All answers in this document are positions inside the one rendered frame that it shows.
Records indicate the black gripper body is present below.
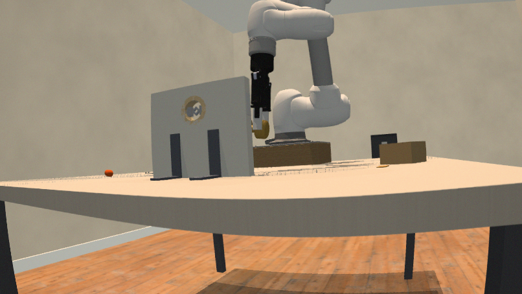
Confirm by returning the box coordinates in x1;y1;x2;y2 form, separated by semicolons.
250;52;274;84

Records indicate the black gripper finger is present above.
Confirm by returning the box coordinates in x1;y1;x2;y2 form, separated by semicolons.
251;71;267;130
262;77;271;122

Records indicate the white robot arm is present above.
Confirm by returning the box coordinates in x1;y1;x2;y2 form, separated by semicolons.
247;0;350;145

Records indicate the brass door knob with grey square spindle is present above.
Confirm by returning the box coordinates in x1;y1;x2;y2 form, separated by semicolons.
252;120;269;139

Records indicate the grey panel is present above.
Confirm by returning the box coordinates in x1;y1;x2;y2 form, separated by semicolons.
151;76;255;178

